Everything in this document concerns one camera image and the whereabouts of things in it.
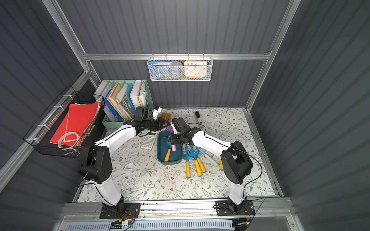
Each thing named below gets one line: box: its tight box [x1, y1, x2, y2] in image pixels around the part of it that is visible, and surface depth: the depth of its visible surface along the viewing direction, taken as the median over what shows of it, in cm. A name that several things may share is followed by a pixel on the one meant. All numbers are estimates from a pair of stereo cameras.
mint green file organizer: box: [93, 79, 154, 131], surface depth 101 cm
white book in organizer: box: [129, 79, 143, 110], surface depth 98 cm
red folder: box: [49, 101, 99, 146], surface depth 74 cm
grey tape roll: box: [168, 61, 185, 79], surface depth 89 cm
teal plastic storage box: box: [156, 130, 184, 166], surface depth 96 cm
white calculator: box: [140, 130, 159, 150], surface depth 101 cm
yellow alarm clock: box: [183, 60, 208, 79], surface depth 90 cm
